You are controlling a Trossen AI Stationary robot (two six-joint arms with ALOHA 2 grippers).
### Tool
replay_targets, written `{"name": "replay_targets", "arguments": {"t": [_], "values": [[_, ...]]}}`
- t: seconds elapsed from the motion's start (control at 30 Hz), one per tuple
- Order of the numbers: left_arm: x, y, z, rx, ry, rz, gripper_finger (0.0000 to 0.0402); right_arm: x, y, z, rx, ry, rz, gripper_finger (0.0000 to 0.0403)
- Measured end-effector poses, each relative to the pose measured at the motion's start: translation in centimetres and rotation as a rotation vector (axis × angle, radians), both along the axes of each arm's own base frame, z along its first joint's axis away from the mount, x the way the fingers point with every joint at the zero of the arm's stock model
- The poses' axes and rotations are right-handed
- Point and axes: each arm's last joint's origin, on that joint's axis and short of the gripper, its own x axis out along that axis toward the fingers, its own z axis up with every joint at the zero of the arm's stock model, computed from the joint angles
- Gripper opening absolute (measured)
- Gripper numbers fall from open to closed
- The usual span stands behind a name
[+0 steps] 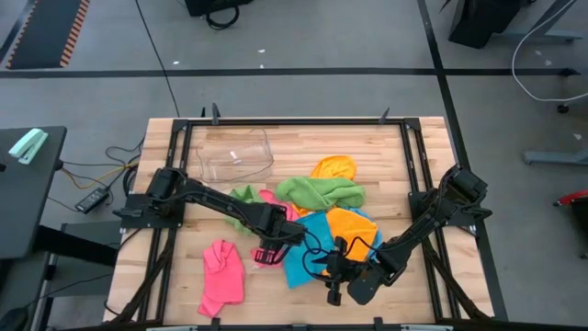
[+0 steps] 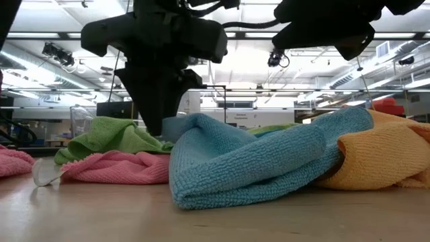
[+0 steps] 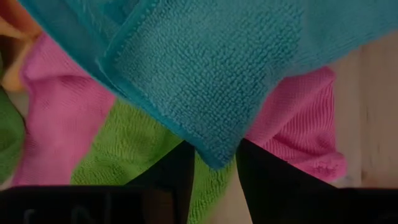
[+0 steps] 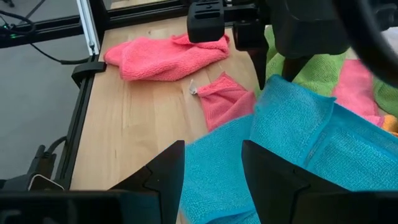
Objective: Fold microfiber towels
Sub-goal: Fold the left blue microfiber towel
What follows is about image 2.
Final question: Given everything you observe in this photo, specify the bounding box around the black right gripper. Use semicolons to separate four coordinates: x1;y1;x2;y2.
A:
271;0;384;61

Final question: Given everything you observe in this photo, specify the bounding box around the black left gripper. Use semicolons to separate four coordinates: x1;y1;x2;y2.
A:
80;0;229;136

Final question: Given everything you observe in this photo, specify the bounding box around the green microfiber towel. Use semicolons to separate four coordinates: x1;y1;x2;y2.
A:
247;123;300;137
54;116;175;165

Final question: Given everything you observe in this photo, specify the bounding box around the clear plastic bin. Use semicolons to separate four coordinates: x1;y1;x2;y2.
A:
69;104;97;138

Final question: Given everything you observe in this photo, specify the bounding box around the blue microfiber towel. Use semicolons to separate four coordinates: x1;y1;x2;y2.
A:
161;106;374;210

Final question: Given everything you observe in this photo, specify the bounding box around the orange microfiber towel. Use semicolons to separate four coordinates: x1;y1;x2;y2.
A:
314;108;430;189

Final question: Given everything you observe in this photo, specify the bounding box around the pink microfiber towel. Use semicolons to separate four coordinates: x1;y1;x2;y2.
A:
0;144;36;178
32;150;171;188

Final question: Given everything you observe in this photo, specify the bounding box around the white pillar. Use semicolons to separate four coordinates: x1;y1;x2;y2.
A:
177;91;202;115

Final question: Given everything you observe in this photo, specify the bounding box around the black monitor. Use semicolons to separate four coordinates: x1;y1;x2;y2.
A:
96;101;138;120

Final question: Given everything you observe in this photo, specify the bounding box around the black ceiling device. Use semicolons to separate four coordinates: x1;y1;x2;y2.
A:
42;42;75;67
267;48;290;69

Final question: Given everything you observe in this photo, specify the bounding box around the black overhead crossbar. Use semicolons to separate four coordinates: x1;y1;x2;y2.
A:
0;31;430;41

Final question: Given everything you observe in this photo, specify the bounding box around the red object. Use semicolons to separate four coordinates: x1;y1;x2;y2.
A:
369;97;406;117

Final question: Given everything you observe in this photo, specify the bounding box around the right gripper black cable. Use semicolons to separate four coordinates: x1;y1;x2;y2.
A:
221;19;280;30

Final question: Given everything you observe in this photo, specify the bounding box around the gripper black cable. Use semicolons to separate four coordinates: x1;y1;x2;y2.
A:
187;0;241;18
221;19;280;30

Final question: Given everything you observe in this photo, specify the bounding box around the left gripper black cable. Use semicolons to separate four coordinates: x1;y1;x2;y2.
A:
187;0;241;18

